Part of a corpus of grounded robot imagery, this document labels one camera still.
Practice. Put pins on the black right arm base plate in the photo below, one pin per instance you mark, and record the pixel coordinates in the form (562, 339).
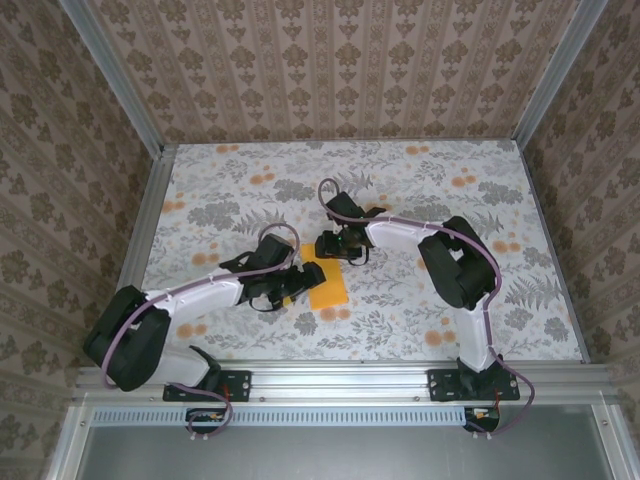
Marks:
(442, 385)

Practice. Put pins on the black connector board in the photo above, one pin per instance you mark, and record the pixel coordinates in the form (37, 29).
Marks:
(482, 422)
(205, 422)

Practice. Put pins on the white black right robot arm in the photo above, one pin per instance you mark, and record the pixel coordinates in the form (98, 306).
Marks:
(450, 270)

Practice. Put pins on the orange cloth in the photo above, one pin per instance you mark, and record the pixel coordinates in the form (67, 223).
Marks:
(327, 290)

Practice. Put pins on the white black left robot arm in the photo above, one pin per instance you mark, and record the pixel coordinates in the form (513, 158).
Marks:
(130, 340)

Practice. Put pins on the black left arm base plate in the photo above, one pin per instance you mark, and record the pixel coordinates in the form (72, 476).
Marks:
(240, 385)

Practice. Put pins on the aluminium frame rail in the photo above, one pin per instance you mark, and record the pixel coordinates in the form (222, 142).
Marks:
(340, 382)

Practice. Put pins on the aluminium side rail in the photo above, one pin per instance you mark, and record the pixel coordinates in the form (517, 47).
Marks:
(150, 200)

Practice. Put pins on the aluminium corner post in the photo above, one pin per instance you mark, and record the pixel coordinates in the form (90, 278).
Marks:
(118, 75)
(552, 75)

